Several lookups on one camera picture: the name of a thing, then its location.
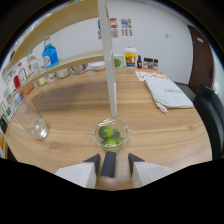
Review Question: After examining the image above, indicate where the white-framed wooden shelf rack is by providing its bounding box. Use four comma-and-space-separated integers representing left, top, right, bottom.
1, 0, 118, 118

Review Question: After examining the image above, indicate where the yellow jar red cap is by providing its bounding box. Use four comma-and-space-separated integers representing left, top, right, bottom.
123, 46, 138, 69

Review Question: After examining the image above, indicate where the glass lime bowl dark handle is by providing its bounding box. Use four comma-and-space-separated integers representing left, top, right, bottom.
92, 117, 132, 178

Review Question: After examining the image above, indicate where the blue liquid bottle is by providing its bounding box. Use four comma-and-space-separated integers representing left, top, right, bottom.
41, 35, 60, 70

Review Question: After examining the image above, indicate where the multicoloured wall poster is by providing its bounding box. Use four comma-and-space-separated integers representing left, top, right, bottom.
120, 18, 133, 37

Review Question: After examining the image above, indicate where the clear bottle orange cap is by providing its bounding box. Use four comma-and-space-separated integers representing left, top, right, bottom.
16, 62, 28, 86

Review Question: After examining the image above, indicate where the whole green lime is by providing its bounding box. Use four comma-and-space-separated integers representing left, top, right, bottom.
101, 137, 118, 148
98, 125, 114, 140

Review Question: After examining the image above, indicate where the clear drinking glass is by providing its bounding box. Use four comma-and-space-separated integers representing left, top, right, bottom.
13, 94, 49, 141

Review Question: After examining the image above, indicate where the white fabric pouch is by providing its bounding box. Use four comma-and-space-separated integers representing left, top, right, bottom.
143, 77, 194, 114

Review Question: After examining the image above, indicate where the blue wall poster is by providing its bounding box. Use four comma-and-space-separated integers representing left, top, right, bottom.
97, 19, 102, 40

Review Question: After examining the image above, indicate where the dark sauce bottle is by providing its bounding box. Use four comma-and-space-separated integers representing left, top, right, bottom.
136, 55, 143, 70

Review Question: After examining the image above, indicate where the black chair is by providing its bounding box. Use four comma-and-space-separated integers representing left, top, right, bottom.
193, 83, 224, 161

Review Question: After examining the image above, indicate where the patterned ceramic bowl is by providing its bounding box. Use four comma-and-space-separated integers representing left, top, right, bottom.
56, 68, 72, 79

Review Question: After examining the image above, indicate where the orange printed paper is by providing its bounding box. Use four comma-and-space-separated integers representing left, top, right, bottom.
134, 68, 169, 82

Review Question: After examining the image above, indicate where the red wall poster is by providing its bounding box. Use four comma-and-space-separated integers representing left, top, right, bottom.
109, 18, 119, 38

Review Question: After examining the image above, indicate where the dark brown door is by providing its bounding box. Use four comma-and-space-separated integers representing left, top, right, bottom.
187, 24, 214, 96

